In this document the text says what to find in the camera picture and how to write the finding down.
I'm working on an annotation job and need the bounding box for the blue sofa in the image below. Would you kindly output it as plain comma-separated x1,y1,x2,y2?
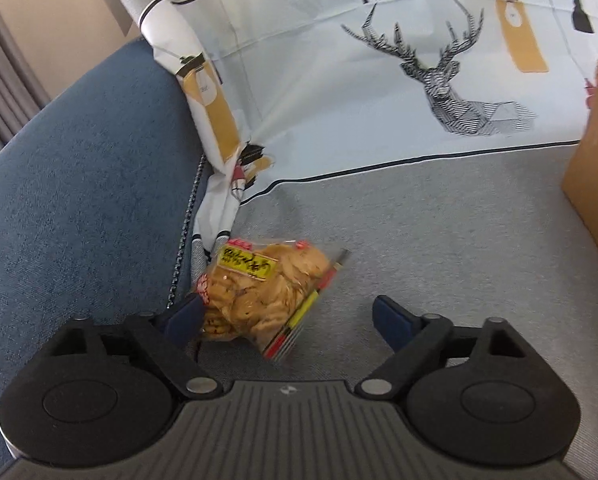
0,37,210,480

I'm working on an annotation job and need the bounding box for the brown cardboard box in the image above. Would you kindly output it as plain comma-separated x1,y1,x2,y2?
561,47,598,287

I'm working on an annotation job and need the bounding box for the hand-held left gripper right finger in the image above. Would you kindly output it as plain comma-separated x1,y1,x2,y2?
355,295,530,402

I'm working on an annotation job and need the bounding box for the grey curtain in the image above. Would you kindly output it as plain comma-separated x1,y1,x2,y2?
0,0,52,159

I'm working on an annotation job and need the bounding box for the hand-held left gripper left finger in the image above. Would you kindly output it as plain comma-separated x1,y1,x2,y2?
44,294,224,402

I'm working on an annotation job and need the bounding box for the deer print sofa cover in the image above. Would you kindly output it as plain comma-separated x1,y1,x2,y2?
95,0,598,480

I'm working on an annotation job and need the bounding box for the clear biscuit bag yellow label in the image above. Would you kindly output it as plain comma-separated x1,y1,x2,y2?
193,240,350,364

